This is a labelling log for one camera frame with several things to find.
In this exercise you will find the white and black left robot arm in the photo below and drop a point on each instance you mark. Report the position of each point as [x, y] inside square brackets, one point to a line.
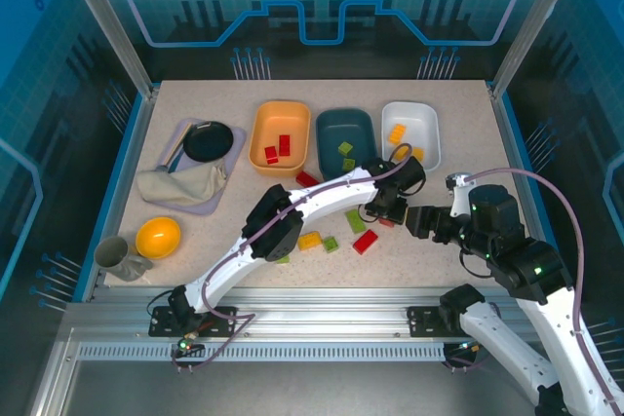
[331, 189]

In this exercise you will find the long green lego brick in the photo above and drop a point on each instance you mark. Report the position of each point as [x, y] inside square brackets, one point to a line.
[354, 220]

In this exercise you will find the grey cup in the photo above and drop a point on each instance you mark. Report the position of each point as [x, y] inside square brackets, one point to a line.
[114, 255]

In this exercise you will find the wooden stick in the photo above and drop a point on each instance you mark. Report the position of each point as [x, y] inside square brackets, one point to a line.
[176, 143]

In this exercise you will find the beige cloth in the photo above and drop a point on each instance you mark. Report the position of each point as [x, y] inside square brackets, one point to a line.
[180, 187]

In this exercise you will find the orange plastic container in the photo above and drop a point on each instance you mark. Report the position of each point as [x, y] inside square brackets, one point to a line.
[287, 119]

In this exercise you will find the white plastic container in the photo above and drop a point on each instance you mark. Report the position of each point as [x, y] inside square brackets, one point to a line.
[419, 119]

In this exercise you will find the aluminium frame rail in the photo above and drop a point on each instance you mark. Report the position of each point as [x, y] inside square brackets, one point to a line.
[317, 313]

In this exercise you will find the small red lego brick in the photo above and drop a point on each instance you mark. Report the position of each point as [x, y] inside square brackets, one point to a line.
[271, 154]
[387, 224]

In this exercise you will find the yellow bowl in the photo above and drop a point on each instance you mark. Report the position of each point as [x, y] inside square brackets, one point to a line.
[158, 238]

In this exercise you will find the small green lego brick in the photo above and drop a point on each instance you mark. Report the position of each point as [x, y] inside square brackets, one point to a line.
[330, 244]
[348, 164]
[345, 148]
[284, 260]

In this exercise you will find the aluminium frame post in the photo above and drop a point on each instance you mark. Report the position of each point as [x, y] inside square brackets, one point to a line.
[534, 21]
[111, 21]

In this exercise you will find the dark teal plastic container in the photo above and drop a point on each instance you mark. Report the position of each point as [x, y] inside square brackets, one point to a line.
[341, 124]

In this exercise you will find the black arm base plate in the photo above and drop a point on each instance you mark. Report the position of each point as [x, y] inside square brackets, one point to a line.
[421, 321]
[161, 323]

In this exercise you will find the black round plate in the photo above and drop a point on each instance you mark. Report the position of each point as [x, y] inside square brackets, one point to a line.
[208, 142]

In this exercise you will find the lavender tray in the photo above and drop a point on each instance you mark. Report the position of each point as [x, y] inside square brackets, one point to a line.
[234, 143]

